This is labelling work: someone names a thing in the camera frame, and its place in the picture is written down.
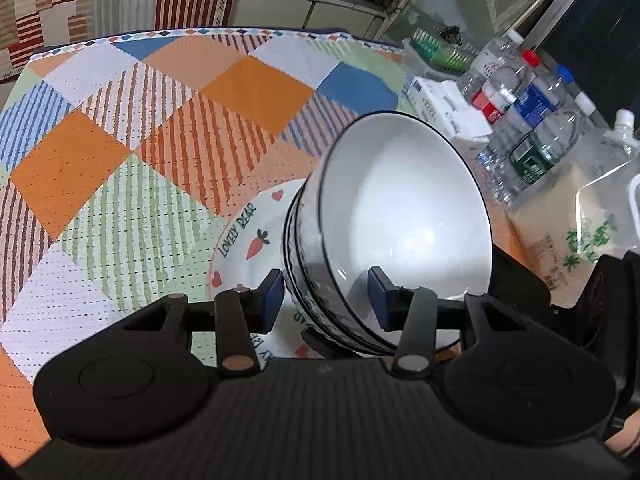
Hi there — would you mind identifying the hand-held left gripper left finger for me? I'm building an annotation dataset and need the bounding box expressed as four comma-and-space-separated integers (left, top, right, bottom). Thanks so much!
122, 269, 283, 378

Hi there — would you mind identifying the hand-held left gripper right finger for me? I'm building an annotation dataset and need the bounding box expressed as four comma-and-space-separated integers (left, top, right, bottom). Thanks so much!
366, 266, 533, 378

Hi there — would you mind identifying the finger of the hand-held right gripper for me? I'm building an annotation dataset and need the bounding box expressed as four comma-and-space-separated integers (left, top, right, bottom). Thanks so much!
301, 331, 362, 360

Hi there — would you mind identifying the white plate pink bear print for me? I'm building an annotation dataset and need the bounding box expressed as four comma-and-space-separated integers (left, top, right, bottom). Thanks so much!
207, 177, 463, 361

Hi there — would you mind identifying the person's right hand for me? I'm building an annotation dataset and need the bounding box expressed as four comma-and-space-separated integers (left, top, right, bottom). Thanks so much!
604, 402, 640, 468

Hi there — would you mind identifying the clear spout pouch green print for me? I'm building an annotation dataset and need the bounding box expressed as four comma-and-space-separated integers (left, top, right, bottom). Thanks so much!
505, 109, 640, 306

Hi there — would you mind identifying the green label water bottle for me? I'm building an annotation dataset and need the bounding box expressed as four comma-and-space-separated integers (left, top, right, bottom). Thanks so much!
492, 92, 596, 203

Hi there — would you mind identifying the white tissue pack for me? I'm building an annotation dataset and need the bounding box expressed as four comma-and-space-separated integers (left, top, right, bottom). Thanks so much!
405, 76, 493, 153

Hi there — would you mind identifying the patchwork tablecloth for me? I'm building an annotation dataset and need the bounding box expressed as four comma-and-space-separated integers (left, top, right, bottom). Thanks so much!
0, 27, 601, 468

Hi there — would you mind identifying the blue label water bottle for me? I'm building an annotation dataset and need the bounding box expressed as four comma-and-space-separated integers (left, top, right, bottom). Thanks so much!
477, 65, 575, 163

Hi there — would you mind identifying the red label water bottle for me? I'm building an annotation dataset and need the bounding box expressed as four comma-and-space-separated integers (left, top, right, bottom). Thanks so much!
457, 50, 541, 123

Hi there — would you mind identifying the clear white cap water bottle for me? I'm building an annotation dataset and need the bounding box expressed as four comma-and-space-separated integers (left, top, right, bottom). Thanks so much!
467, 30, 523, 86

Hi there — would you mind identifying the low white cabinet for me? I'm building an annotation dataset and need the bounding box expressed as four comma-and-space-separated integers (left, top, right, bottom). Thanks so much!
234, 0, 401, 41

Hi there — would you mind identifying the striped patchwork sofa cover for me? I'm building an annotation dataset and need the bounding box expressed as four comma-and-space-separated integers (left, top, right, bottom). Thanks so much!
0, 0, 236, 81

